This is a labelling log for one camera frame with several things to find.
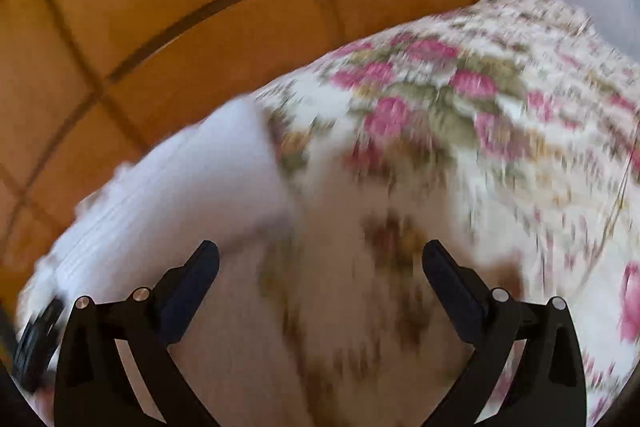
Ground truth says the white knitted garment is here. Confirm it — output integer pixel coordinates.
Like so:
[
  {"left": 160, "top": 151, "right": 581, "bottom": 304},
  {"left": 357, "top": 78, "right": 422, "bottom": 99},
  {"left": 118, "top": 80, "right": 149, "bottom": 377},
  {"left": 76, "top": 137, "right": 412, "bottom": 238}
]
[{"left": 16, "top": 95, "right": 294, "bottom": 408}]

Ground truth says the floral bedspread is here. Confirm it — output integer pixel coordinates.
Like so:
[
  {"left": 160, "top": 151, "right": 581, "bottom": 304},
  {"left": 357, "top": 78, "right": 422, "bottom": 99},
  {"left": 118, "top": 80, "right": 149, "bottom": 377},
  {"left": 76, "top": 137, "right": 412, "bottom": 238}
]
[{"left": 172, "top": 0, "right": 639, "bottom": 426}]

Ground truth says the wooden wardrobe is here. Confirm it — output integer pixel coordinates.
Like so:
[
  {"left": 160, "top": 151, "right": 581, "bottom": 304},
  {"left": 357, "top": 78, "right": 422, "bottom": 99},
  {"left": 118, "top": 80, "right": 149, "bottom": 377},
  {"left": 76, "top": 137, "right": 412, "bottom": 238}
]
[{"left": 0, "top": 0, "right": 532, "bottom": 308}]

